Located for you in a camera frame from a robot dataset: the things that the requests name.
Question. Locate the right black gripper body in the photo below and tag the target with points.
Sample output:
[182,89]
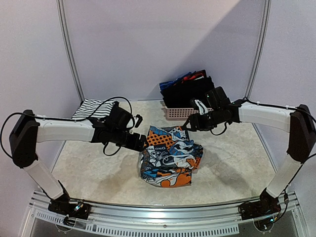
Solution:
[195,121]

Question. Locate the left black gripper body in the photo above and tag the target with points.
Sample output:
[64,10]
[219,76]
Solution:
[132,144]

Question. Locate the colourful printed clothes pile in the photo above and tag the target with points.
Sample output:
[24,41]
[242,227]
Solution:
[170,158]

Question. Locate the black white striped tank top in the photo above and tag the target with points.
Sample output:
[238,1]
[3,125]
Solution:
[91,108]

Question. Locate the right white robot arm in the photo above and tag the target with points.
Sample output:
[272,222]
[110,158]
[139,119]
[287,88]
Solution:
[297,122]

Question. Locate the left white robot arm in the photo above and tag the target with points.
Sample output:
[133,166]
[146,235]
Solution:
[94,122]

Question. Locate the pink plastic laundry basket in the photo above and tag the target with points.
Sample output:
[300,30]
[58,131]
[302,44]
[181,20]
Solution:
[180,113]

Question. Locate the folded black garment in basket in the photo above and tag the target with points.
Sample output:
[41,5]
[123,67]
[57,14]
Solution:
[179,96]

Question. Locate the blue folded garment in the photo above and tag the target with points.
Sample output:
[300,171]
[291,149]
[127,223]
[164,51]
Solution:
[167,84]

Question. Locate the red black plaid garment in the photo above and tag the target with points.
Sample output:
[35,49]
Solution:
[195,76]

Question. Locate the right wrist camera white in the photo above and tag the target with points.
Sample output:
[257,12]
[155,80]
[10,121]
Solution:
[199,106]

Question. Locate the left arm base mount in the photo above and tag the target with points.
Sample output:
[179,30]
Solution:
[72,210]

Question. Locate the right aluminium frame post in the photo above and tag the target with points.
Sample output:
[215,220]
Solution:
[259,47]

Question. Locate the aluminium front rail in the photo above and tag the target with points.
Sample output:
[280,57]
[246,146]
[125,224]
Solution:
[206,220]

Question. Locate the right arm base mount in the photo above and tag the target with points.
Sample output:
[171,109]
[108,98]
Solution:
[265,212]

